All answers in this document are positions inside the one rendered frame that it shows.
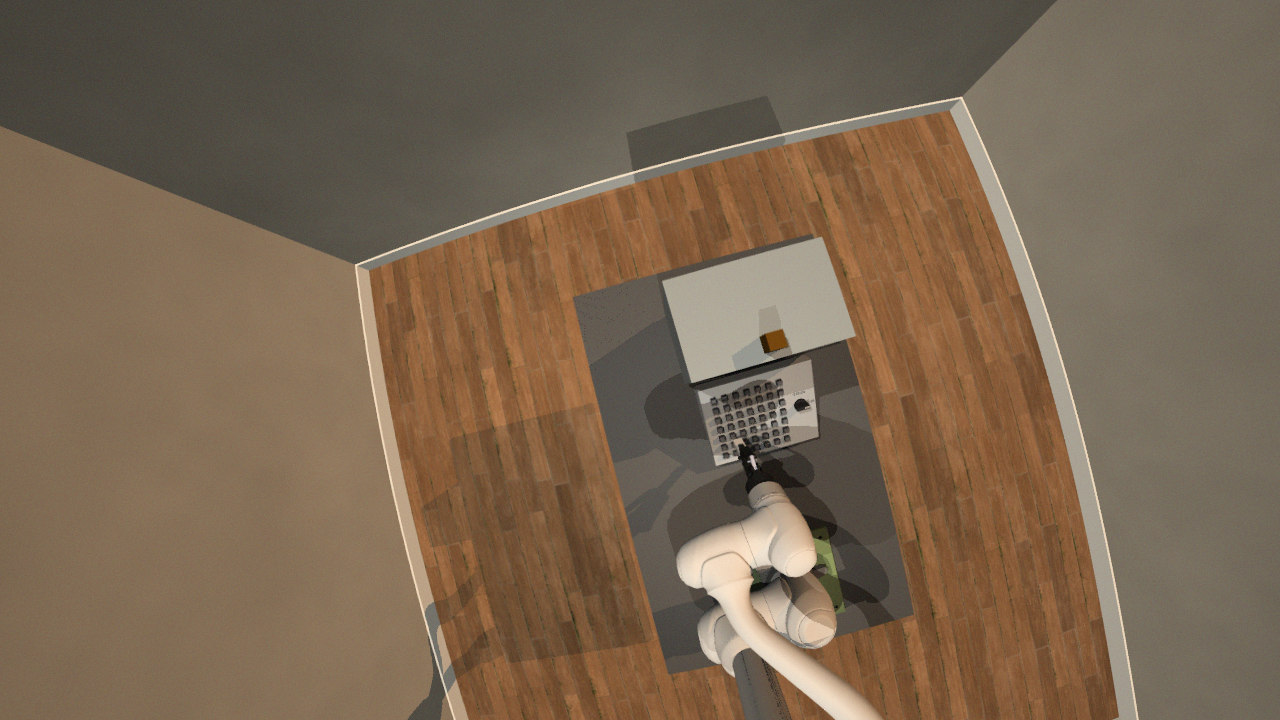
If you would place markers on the grey machine cabinet with sloped keypad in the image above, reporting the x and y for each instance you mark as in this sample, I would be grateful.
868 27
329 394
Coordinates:
716 317

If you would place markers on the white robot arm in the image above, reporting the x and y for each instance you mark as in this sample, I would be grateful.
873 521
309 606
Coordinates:
721 561

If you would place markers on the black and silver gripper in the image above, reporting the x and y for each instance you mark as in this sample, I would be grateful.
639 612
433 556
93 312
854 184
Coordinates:
754 472

